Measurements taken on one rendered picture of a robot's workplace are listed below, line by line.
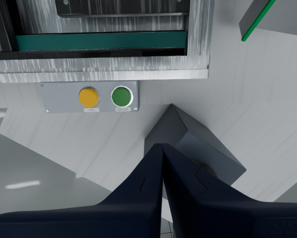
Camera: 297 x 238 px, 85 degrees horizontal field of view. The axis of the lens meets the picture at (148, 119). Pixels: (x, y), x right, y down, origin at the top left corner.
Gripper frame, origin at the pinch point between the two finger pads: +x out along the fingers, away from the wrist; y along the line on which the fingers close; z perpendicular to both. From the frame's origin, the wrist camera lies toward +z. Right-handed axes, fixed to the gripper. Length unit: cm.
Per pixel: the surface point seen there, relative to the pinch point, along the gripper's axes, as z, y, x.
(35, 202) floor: -131, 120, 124
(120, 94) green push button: -1.3, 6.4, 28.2
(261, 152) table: -23, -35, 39
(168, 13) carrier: 13.2, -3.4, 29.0
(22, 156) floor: -76, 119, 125
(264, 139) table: -18, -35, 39
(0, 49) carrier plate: 7.7, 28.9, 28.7
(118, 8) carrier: 14.1, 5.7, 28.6
